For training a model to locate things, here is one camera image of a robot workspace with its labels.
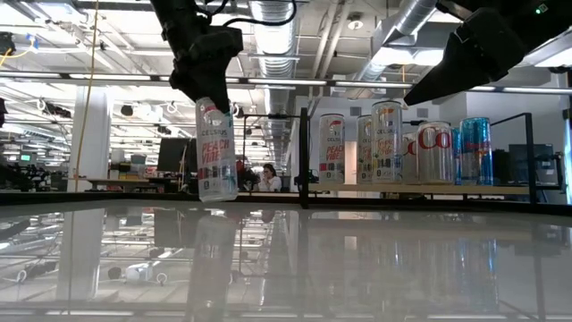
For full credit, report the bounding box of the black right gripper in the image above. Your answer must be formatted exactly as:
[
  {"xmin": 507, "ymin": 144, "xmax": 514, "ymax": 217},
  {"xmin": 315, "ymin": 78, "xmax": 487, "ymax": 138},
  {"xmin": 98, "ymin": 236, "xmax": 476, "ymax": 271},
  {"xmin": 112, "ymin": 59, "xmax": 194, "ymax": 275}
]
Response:
[{"xmin": 403, "ymin": 5, "xmax": 529, "ymax": 107}]

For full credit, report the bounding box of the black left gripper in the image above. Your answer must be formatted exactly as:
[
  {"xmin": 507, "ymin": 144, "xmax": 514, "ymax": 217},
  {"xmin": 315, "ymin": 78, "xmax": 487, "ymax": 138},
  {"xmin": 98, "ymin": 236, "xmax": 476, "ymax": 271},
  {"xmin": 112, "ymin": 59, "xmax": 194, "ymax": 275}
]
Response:
[{"xmin": 164, "ymin": 24, "xmax": 245, "ymax": 115}]

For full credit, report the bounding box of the dark monitor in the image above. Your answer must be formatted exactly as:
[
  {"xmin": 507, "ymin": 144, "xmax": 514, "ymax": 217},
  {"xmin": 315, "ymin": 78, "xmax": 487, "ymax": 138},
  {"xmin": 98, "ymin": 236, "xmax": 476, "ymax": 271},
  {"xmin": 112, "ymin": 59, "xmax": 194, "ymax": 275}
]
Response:
[{"xmin": 493, "ymin": 142, "xmax": 556, "ymax": 185}]

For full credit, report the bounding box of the white square column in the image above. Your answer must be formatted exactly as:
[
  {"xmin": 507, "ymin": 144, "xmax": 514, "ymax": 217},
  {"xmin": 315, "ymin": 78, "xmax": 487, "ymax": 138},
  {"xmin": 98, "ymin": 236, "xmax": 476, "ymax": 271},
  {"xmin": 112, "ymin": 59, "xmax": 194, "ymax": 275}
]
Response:
[{"xmin": 69, "ymin": 87, "xmax": 112, "ymax": 193}]

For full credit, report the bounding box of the yellow hanging cable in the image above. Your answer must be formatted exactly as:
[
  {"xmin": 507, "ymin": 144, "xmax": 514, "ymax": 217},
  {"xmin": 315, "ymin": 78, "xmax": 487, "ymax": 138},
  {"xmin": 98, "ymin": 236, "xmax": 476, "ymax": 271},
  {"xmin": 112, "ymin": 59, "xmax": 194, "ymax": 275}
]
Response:
[{"xmin": 72, "ymin": 0, "xmax": 100, "ymax": 193}]

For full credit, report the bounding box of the silver ventilation duct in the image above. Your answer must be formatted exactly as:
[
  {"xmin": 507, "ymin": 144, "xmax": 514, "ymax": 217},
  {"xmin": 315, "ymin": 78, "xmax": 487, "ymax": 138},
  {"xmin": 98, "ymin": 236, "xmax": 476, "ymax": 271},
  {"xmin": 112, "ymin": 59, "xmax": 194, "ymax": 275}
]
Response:
[
  {"xmin": 357, "ymin": 0, "xmax": 448, "ymax": 84},
  {"xmin": 248, "ymin": 0, "xmax": 299, "ymax": 171}
]

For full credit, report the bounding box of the Celsius Peach Vibe can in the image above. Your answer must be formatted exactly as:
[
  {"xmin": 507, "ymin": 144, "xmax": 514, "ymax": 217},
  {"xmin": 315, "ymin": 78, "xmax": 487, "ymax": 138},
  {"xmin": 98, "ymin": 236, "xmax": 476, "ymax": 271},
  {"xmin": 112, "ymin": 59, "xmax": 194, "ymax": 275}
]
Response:
[
  {"xmin": 318, "ymin": 113, "xmax": 346, "ymax": 185},
  {"xmin": 195, "ymin": 97, "xmax": 239, "ymax": 203}
]

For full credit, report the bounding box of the person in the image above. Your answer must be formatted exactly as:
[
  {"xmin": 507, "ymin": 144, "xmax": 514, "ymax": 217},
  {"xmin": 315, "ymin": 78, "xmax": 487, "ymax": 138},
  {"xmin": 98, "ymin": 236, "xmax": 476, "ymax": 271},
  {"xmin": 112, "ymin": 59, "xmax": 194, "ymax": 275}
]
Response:
[{"xmin": 257, "ymin": 163, "xmax": 283, "ymax": 193}]

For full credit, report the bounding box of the wooden shelf board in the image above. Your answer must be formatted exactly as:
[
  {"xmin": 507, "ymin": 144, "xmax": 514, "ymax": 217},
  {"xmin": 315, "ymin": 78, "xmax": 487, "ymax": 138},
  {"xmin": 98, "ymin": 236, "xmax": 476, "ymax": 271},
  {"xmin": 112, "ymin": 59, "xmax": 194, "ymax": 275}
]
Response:
[{"xmin": 307, "ymin": 182, "xmax": 533, "ymax": 197}]

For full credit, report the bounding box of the blue silver Red Bull can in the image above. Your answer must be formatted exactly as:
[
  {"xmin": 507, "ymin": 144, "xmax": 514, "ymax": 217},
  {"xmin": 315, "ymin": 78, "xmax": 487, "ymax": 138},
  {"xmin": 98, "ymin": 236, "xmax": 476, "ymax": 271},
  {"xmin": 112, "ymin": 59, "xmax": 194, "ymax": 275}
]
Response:
[
  {"xmin": 459, "ymin": 116, "xmax": 495, "ymax": 186},
  {"xmin": 450, "ymin": 126, "xmax": 464, "ymax": 186}
]

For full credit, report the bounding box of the black monitor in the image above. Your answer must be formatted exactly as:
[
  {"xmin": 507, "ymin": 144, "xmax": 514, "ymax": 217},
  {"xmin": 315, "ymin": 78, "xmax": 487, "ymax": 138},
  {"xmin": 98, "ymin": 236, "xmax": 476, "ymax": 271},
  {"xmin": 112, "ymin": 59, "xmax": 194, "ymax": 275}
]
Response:
[{"xmin": 156, "ymin": 137, "xmax": 198, "ymax": 174}]

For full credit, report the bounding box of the wooden background table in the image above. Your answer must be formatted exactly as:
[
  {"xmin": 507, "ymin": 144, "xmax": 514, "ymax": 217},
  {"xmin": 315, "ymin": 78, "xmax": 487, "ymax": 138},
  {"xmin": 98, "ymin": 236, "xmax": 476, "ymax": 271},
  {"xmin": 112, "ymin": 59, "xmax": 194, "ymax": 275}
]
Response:
[{"xmin": 66, "ymin": 176, "xmax": 180, "ymax": 192}]

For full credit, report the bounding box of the Celsius Tropical Vibe can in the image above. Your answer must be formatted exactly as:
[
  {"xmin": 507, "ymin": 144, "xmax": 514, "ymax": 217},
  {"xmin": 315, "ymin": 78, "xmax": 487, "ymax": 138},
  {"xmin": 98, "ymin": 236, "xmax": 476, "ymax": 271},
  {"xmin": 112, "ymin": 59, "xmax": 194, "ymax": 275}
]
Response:
[
  {"xmin": 356, "ymin": 114, "xmax": 374, "ymax": 185},
  {"xmin": 370, "ymin": 99, "xmax": 404, "ymax": 184}
]

